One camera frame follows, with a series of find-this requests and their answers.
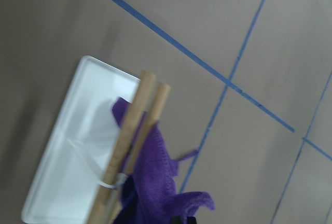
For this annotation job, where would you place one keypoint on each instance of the purple microfiber towel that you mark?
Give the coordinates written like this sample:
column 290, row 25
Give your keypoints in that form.
column 149, row 194

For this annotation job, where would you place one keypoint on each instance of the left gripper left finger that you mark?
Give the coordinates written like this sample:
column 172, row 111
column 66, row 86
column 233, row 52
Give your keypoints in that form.
column 176, row 220

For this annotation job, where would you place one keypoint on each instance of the white wooden towel rack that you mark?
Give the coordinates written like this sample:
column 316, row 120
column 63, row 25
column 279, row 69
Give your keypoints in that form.
column 80, row 169

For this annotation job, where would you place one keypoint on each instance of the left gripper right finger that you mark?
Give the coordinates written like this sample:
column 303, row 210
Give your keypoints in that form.
column 191, row 220

